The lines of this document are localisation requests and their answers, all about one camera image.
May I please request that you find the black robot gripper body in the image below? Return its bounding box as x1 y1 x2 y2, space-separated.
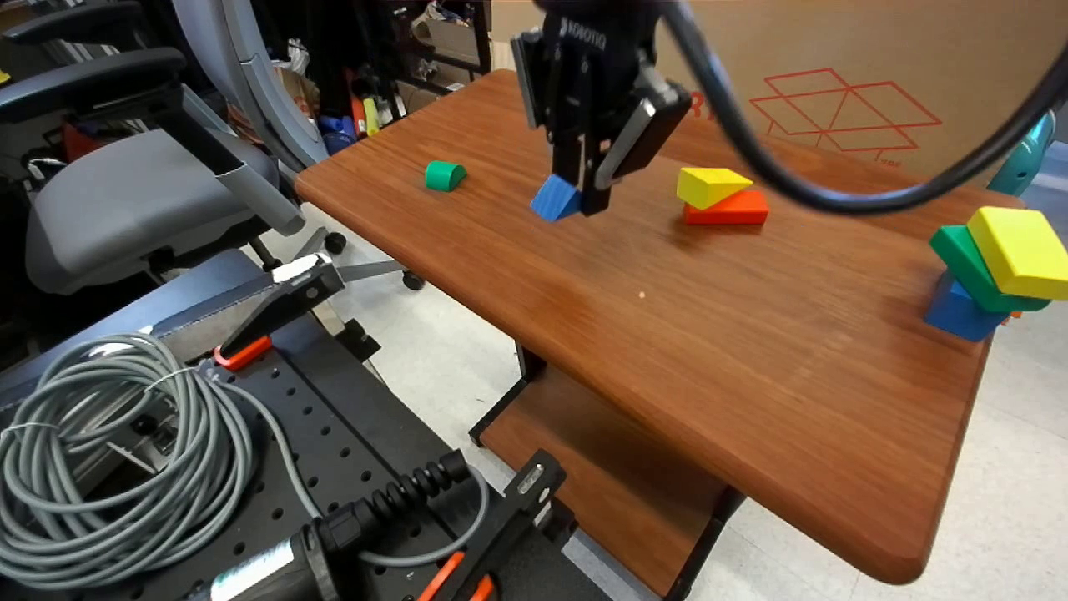
511 0 690 179

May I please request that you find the blue triangular block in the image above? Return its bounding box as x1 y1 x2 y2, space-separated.
531 173 580 222

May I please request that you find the small yellow block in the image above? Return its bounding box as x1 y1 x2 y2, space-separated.
674 166 751 211

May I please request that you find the green rounded block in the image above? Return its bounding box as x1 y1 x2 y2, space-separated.
425 160 466 195

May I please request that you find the orange-red wedge block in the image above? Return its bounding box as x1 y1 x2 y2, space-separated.
680 191 770 228

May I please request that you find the green flat block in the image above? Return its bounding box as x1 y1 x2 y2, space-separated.
930 223 1040 313

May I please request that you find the blue block under stack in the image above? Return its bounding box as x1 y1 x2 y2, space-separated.
926 274 1004 342

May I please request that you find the large yellow square block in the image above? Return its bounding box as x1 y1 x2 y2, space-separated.
968 206 1068 300

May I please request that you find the large cardboard box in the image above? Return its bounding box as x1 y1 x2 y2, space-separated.
687 0 1068 182

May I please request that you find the black orange clamp rear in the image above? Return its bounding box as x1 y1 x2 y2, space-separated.
214 255 345 374

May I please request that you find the black orange clamp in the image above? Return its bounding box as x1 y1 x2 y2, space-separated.
416 451 564 601
214 255 345 374

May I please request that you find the wooden lower desk shelf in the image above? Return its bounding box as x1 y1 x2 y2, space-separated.
472 367 737 601

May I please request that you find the black orange clamp front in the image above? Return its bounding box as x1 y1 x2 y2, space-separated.
416 451 564 601

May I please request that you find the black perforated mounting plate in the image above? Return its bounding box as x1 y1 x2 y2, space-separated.
64 313 580 601

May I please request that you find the teal object at right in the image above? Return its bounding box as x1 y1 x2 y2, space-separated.
990 115 1059 195

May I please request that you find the black power plug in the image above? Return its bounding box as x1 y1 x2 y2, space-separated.
297 451 472 570

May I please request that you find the grey office chair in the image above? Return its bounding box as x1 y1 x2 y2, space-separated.
0 47 303 294

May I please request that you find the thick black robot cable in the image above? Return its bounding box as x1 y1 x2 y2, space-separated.
656 0 1068 222

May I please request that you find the coiled grey cable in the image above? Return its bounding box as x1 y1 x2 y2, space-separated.
0 336 494 596

